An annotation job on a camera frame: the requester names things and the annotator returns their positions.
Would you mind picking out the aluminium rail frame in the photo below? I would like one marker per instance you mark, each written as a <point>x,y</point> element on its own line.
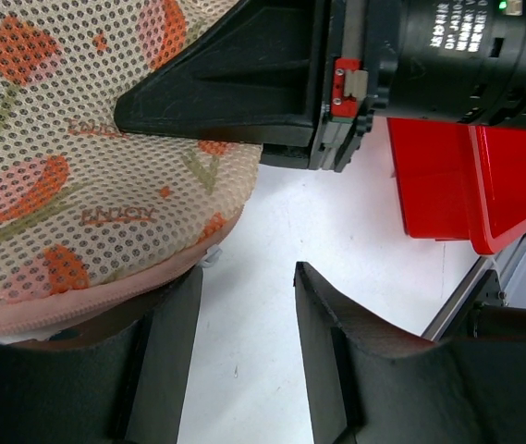
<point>489,302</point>

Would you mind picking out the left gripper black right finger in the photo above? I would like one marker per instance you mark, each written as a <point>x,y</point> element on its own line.
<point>369,381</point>

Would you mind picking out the pink mesh laundry bag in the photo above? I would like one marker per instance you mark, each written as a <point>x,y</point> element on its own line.
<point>90,214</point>

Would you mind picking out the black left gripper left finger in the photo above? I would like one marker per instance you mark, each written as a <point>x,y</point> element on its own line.
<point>120,377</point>

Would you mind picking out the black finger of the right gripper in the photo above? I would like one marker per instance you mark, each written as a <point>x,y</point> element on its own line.
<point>253,78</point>

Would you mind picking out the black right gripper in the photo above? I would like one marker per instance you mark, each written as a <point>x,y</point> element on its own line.
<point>460,62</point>

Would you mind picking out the red plastic tray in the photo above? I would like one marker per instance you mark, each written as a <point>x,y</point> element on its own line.
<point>460,183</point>

